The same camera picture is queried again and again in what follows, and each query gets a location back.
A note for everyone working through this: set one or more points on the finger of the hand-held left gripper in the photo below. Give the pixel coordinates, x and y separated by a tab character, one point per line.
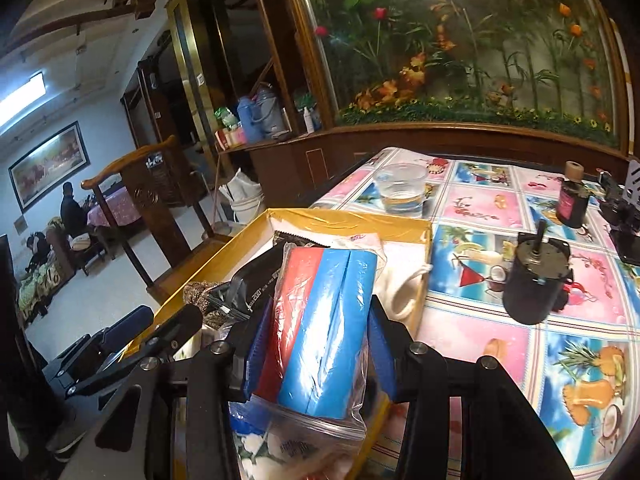
132	325
175	325

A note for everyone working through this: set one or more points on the dark carved wooden chair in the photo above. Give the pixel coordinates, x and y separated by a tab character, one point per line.
12	285

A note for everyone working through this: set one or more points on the brown knitted cloth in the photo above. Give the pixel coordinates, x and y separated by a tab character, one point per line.
197	295

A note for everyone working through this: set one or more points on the framed wall picture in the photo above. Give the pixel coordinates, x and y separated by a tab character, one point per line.
50	165

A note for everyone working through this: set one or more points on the grey thermos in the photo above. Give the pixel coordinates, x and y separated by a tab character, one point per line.
272	112

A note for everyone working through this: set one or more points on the blue thermos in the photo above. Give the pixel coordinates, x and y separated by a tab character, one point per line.
248	120

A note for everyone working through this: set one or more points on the pink clothed dining table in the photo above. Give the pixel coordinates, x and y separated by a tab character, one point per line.
112	207

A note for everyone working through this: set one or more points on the black phone stand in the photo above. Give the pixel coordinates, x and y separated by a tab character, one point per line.
620	210

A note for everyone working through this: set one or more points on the black packet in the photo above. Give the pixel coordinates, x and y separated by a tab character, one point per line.
255	280

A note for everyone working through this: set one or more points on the green packet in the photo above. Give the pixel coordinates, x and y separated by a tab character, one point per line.
226	116

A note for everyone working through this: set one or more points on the pink box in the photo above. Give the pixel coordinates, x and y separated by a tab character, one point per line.
231	138

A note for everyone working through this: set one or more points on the dark bottle with tan cap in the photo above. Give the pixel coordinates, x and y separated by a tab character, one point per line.
572	205

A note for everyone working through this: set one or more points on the white cloth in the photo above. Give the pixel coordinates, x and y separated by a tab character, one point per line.
400	285

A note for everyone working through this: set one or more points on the red and blue sponge pack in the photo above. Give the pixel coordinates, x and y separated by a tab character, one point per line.
325	330

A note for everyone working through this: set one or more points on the gold framed glass cabinet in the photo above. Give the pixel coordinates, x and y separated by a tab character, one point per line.
195	75

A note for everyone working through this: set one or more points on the white spray bottle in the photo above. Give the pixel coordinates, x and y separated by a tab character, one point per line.
308	121

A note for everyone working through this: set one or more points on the black cylindrical motor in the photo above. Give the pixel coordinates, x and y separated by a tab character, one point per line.
530	285

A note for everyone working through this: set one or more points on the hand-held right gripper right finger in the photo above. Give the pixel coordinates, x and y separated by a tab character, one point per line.
382	360

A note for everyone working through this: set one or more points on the clear plastic cup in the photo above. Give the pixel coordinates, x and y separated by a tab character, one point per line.
400	200

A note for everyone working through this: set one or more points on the ceiling light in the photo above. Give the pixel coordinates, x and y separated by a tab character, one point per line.
20	97

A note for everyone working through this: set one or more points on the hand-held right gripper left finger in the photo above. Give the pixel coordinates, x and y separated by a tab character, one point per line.
257	355

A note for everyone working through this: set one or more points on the patterned sofa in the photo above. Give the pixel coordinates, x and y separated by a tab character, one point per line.
42	285

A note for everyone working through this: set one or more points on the white bucket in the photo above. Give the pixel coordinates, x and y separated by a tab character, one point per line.
242	200

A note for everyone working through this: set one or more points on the blue tissue pack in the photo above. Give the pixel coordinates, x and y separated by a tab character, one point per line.
250	435

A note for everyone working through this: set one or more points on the wooden counter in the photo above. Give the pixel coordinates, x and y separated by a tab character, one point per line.
350	145

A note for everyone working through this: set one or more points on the clear zip bag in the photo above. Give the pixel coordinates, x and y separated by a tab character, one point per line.
320	435

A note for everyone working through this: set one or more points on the yellow cardboard box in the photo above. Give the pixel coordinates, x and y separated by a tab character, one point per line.
350	225

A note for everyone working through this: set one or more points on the printed tablecloth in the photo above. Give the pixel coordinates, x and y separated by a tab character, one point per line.
475	320

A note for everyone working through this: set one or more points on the artificial flower display case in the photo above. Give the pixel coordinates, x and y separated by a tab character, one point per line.
450	45

